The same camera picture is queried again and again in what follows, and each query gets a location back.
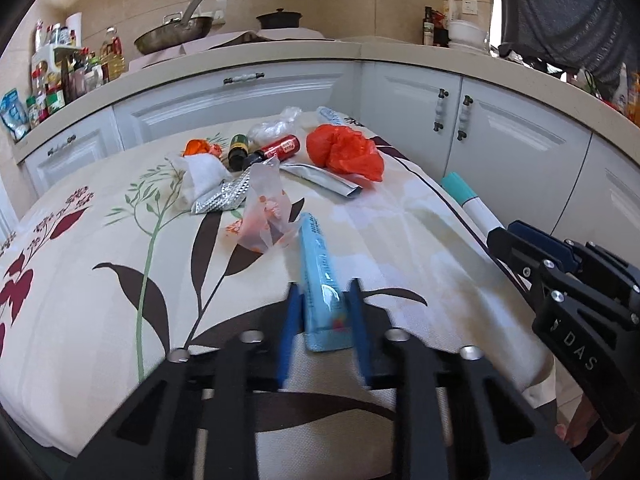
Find teal white tube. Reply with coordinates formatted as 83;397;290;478
440;172;504;237

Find light blue sachet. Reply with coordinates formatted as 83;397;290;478
298;212;352;353

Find clear plastic bag red print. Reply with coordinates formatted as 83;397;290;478
236;156;299;254

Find orange plastic bag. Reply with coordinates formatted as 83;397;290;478
306;124;385;182

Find silver foil wrapper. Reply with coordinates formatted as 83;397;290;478
191;169;250;214

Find silver sachet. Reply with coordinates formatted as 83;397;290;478
280;162;362;198

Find white toothpaste tube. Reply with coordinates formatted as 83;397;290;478
316;106;357;126

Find white tissue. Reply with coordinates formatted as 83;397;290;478
169;153;232;210

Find red small bottle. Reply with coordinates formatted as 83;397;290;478
242;134;300;169

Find small orange wrapper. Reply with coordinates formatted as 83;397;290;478
182;139;222;159

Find green yellow small bottle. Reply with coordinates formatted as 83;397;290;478
228;133;250;172

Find person's right hand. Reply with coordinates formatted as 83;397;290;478
554;396;600;448

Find floral tablecloth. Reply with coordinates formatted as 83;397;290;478
1;132;552;479

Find dark window curtain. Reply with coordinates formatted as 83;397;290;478
500;0;639;99

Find stacked white bowls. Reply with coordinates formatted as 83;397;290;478
448;20;489;54

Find dark olive oil bottle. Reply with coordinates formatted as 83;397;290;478
422;6;435;46

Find black clay pot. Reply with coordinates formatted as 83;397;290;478
256;8;303;29

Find blue white snack bag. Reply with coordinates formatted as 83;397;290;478
1;89;30;143

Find pink stove cover cloth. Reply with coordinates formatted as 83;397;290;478
128;27;326;73

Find yellow cooking oil bottle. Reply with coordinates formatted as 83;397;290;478
100;26;126;81

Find white spice rack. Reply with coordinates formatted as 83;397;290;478
30;44;82;113

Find steel wok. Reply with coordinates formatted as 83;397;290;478
134;0;213;55

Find paper towel roll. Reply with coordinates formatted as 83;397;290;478
65;12;82;47

